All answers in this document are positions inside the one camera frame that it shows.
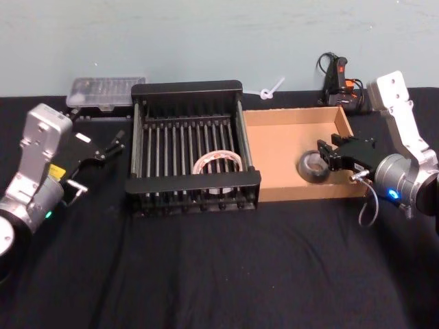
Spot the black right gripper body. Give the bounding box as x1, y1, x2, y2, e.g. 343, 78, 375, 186
337, 138, 382, 173

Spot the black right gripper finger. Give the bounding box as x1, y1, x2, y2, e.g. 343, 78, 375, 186
330, 132, 359, 147
316, 138, 344, 171

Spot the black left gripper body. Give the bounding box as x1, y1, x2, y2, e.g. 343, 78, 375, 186
50, 127, 107, 204

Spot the roll of silver tape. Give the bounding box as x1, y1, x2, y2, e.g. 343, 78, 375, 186
296, 149, 332, 185

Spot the clear plastic case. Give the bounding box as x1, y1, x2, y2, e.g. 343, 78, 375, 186
64, 76, 147, 112

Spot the shallow brown cardboard tray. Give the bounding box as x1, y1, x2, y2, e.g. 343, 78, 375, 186
241, 105, 368, 203

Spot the black rack with steel bars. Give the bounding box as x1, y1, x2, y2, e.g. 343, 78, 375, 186
124, 80, 262, 217

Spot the black table cloth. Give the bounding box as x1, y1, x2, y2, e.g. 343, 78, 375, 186
0, 87, 439, 329

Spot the right gripper cable silver plug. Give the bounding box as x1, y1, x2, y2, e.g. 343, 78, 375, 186
348, 171, 379, 228

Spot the gripper cable silver plug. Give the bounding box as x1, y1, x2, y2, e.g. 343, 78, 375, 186
64, 180, 87, 206
348, 171, 379, 228

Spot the left gripper cable silver plug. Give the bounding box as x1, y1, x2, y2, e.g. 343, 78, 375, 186
64, 180, 87, 206

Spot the plain pale wall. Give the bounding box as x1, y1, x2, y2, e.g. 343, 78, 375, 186
0, 0, 439, 100

